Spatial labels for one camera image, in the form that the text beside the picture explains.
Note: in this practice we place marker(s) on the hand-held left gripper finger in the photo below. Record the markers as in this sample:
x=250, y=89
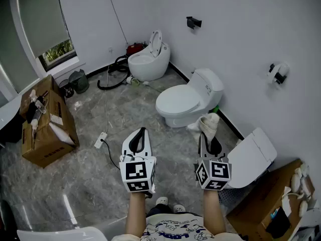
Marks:
x=126, y=147
x=148, y=149

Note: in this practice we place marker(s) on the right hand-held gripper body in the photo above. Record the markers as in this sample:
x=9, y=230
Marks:
x=220, y=171

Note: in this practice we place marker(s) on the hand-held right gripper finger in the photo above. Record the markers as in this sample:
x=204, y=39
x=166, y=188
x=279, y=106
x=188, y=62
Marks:
x=201, y=149
x=217, y=147

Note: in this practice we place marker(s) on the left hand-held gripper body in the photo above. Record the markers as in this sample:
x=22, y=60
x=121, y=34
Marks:
x=136, y=171

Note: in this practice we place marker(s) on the beige towel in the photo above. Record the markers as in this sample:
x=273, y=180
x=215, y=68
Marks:
x=208, y=124

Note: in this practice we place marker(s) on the white toilet lid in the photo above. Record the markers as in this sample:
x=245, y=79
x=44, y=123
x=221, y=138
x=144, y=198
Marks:
x=178, y=99

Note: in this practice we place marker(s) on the person's right forearm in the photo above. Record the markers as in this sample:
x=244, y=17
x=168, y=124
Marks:
x=213, y=210

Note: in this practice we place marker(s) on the person's left forearm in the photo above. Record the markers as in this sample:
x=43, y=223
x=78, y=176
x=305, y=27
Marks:
x=135, y=215

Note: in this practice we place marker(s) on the white smart toilet seat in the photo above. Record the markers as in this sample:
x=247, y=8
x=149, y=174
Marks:
x=250, y=157

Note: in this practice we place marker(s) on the white toilet with tank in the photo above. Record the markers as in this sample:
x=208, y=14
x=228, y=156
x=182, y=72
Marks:
x=200, y=84

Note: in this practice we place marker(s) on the egg-shaped white toilet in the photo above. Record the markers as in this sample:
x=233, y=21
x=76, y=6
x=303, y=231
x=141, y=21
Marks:
x=148, y=66

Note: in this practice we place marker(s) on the white power strip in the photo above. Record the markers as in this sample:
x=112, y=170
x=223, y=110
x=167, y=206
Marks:
x=100, y=140

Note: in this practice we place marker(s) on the grey perforated mat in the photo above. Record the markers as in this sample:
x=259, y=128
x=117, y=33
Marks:
x=230, y=197

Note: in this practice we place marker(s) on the white plush slipper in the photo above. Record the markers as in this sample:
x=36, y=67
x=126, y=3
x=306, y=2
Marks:
x=162, y=201
x=179, y=208

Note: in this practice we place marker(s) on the person's dark shorts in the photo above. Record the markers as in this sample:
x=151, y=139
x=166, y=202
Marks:
x=155, y=211

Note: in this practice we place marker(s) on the wide brown cardboard box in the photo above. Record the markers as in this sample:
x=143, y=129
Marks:
x=253, y=210

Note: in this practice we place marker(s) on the white foam packing sheet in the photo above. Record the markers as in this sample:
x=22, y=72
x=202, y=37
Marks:
x=61, y=134

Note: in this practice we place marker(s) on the person's printed white shirt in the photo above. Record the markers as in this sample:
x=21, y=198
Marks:
x=175, y=225

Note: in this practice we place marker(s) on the pile of white plastic parts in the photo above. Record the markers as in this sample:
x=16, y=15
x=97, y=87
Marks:
x=296, y=182

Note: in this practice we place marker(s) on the open brown cardboard box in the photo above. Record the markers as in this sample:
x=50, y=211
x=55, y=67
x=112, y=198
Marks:
x=50, y=139

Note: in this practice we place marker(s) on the black bag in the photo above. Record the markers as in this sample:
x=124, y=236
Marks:
x=278, y=223

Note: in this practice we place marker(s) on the green plastic basket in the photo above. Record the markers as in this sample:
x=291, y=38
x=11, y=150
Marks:
x=79, y=83

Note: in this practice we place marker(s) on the small dark round container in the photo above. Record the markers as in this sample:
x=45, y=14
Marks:
x=68, y=90

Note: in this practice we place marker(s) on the clear plastic bottle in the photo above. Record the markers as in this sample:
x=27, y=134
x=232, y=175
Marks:
x=41, y=106

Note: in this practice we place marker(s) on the black holder with paper roll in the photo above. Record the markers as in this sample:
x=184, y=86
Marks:
x=278, y=74

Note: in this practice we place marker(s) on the white curved plastic furniture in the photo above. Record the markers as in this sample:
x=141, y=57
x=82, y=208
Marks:
x=62, y=235

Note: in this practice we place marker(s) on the red vacuum cleaner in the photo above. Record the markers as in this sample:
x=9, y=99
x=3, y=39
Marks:
x=134, y=48

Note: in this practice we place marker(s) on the closed brown cardboard box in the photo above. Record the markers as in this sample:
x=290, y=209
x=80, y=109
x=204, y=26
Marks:
x=50, y=84

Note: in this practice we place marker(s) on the dark framed window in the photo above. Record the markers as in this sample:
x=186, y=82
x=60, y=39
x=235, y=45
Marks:
x=59, y=51

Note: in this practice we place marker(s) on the white basin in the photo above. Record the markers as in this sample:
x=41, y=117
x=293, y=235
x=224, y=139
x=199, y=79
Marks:
x=8, y=112

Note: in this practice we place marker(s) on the grey roller blind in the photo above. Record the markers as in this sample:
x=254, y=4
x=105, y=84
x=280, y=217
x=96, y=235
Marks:
x=42, y=19
x=17, y=49

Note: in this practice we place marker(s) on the black wall paper holder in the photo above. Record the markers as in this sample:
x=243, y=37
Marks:
x=193, y=22

